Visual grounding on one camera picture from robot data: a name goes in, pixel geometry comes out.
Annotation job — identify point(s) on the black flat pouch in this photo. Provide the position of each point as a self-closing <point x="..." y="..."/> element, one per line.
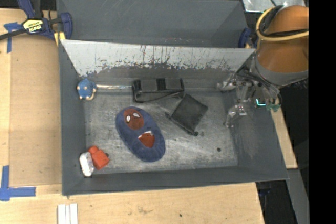
<point x="189" y="112"/>

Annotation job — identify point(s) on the blue toy figure on clear stick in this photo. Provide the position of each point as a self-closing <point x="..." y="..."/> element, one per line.
<point x="86" y="88"/>

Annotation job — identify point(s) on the white oval plastic piece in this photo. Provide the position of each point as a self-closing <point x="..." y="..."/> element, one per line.
<point x="86" y="164"/>

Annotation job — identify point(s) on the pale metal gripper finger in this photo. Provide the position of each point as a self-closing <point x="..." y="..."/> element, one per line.
<point x="235" y="114"/>
<point x="226" y="85"/>

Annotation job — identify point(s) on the blue slipper with red patches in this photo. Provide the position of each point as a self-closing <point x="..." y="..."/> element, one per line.
<point x="143" y="136"/>

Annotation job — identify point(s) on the red toy block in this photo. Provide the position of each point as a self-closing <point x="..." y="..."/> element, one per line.
<point x="99" y="158"/>

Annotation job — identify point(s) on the grey metal bin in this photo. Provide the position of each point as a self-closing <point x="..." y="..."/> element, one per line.
<point x="183" y="144"/>

